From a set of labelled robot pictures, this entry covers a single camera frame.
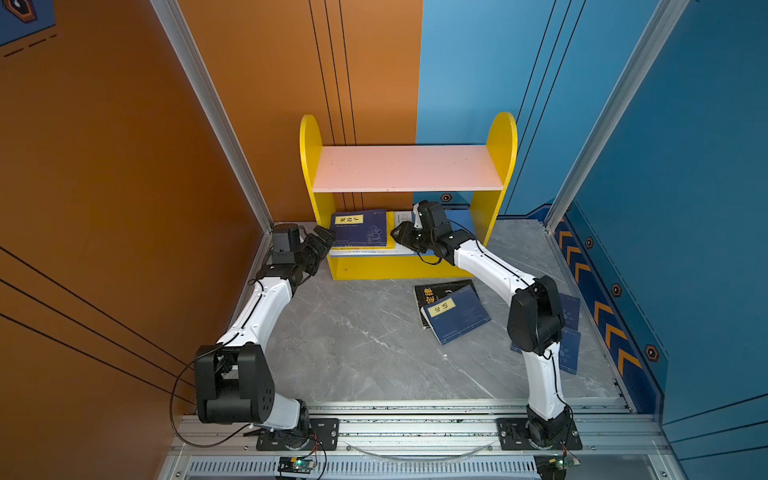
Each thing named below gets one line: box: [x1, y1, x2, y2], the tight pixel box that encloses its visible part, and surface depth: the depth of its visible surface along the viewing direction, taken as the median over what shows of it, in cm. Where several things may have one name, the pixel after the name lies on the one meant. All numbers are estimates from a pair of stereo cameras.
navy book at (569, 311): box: [558, 293, 581, 330], surface depth 96 cm
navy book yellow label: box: [331, 209, 387, 247], surface depth 95 cm
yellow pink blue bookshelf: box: [300, 112, 518, 280], surface depth 79 cm
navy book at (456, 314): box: [420, 284, 492, 345], surface depth 94 cm
